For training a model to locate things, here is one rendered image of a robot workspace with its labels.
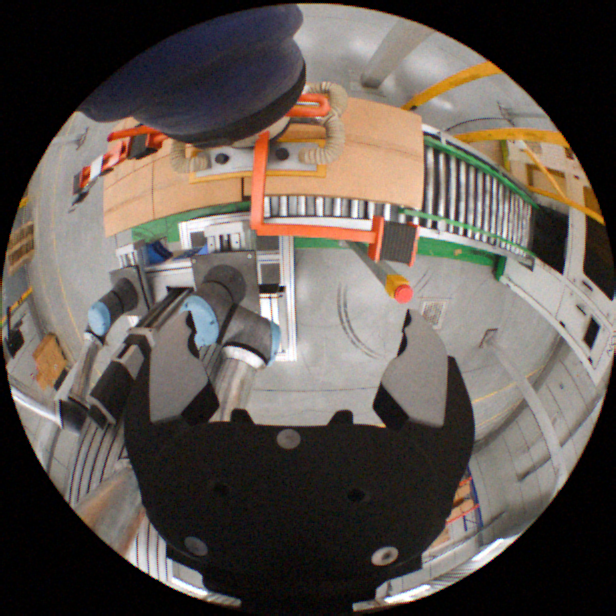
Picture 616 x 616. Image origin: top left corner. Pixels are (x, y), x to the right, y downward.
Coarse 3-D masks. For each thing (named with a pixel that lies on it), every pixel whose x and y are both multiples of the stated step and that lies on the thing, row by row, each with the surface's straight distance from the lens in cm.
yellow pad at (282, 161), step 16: (272, 144) 52; (288, 144) 51; (304, 144) 51; (320, 144) 52; (208, 160) 56; (224, 160) 51; (272, 160) 51; (288, 160) 50; (192, 176) 58; (208, 176) 55; (224, 176) 54; (240, 176) 52; (304, 176) 51; (320, 176) 50
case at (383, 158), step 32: (288, 128) 74; (320, 128) 73; (352, 128) 75; (384, 128) 79; (416, 128) 86; (352, 160) 72; (384, 160) 75; (416, 160) 81; (288, 192) 69; (320, 192) 69; (352, 192) 70; (384, 192) 73; (416, 192) 79
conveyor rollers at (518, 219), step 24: (432, 168) 133; (432, 192) 130; (480, 192) 160; (504, 192) 190; (264, 216) 111; (336, 216) 112; (384, 216) 117; (480, 216) 158; (504, 216) 186; (528, 216) 225
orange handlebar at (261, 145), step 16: (304, 96) 44; (320, 96) 44; (304, 112) 42; (320, 112) 42; (256, 144) 40; (112, 160) 64; (256, 160) 39; (256, 176) 39; (256, 192) 38; (256, 208) 38; (256, 224) 39; (272, 224) 38; (288, 224) 38; (304, 224) 39; (352, 240) 39; (368, 240) 40
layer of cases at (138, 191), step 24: (168, 144) 144; (120, 168) 176; (144, 168) 153; (168, 168) 138; (120, 192) 170; (144, 192) 149; (168, 192) 135; (192, 192) 126; (216, 192) 119; (240, 192) 114; (120, 216) 168; (144, 216) 148
